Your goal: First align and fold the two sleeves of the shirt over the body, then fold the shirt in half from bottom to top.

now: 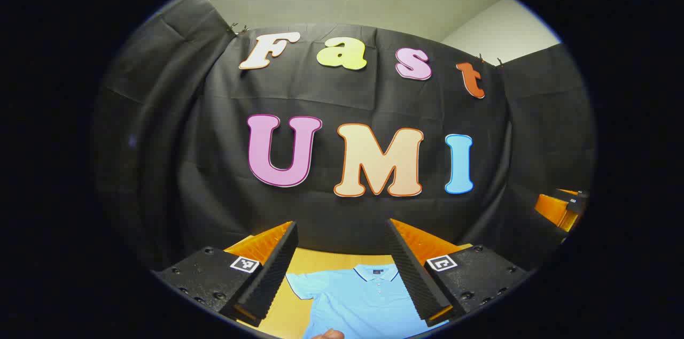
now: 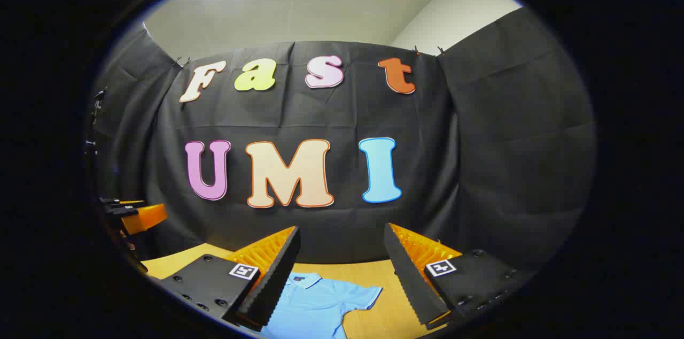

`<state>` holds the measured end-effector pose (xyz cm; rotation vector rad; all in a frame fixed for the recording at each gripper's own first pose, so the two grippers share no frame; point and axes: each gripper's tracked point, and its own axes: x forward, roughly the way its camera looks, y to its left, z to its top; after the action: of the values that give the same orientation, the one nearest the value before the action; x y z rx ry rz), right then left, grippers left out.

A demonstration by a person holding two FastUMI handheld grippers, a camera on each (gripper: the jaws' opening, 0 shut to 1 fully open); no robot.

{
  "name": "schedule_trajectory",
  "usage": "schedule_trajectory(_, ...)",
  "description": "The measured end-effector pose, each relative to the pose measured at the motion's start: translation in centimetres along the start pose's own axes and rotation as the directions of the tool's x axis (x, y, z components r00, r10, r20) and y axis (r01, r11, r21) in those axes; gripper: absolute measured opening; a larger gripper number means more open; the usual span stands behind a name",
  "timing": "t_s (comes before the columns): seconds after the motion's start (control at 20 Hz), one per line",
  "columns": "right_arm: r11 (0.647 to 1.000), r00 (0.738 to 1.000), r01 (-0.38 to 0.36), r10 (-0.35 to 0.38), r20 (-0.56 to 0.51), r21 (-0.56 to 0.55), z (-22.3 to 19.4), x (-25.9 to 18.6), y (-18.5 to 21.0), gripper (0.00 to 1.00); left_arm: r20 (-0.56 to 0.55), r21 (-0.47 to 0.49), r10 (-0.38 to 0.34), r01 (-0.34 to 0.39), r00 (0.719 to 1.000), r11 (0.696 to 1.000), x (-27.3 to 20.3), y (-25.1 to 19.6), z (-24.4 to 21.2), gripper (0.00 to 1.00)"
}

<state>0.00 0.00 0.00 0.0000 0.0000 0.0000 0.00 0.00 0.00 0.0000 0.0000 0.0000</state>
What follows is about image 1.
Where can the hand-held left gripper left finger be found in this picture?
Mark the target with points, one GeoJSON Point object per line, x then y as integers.
{"type": "Point", "coordinates": [272, 269]}

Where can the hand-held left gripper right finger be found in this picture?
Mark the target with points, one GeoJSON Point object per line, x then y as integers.
{"type": "Point", "coordinates": [411, 275]}

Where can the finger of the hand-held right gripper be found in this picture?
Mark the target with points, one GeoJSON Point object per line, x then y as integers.
{"type": "Point", "coordinates": [553, 209]}
{"type": "Point", "coordinates": [576, 203]}

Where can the light blue T-shirt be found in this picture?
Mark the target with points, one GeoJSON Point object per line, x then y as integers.
{"type": "Point", "coordinates": [352, 301]}

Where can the black backdrop cloth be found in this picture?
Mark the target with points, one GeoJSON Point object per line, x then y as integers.
{"type": "Point", "coordinates": [214, 168]}

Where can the black cloth clip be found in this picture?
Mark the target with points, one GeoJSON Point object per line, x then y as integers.
{"type": "Point", "coordinates": [239, 28]}
{"type": "Point", "coordinates": [489, 59]}

